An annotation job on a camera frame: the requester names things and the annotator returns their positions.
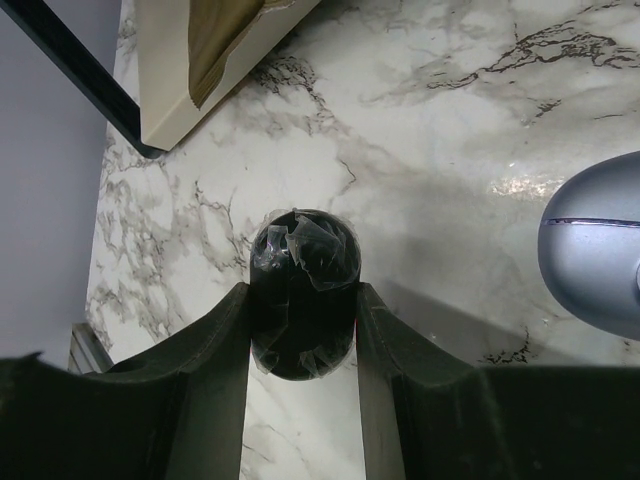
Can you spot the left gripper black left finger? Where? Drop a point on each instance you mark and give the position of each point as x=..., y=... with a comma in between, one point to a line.
x=174, y=411

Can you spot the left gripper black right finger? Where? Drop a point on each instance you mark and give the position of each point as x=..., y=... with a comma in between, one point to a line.
x=428, y=415

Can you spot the black earbud charging case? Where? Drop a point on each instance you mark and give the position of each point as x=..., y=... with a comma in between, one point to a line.
x=305, y=268

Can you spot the purple earbud charging case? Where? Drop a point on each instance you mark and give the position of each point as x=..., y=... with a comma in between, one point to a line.
x=588, y=246

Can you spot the black and cream shelf rack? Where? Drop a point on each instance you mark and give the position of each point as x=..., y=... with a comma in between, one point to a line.
x=164, y=112

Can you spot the brown blue snack bag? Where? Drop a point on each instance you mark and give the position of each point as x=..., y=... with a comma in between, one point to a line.
x=215, y=29

